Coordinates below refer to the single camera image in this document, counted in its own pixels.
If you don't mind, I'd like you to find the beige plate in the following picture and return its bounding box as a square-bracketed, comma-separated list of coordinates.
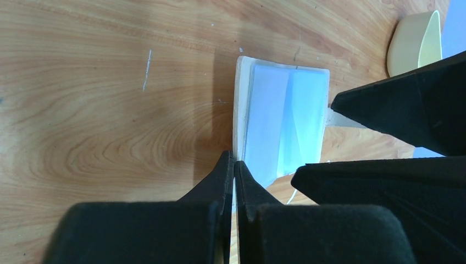
[386, 10, 443, 77]

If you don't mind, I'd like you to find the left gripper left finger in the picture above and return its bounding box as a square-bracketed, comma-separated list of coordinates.
[42, 151, 234, 263]

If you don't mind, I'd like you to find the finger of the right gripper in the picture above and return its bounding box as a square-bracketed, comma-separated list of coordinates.
[291, 156, 465, 263]
[331, 52, 465, 156]

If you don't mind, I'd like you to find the white leather card holder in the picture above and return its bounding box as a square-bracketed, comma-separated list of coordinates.
[232, 55, 365, 189]

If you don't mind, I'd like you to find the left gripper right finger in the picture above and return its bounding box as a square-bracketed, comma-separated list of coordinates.
[234, 161, 416, 263]

